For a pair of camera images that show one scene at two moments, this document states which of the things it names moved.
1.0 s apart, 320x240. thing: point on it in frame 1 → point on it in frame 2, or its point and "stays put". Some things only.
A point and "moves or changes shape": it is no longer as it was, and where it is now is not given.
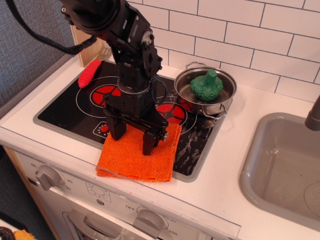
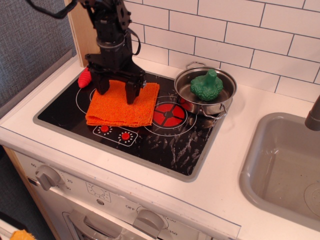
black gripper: [137, 104] → [115, 60]
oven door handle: [85, 226] stays put
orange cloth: [125, 158] moves or changes shape
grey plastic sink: [279, 169] stays put
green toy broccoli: [207, 87] stays put
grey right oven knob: [148, 223] stays put
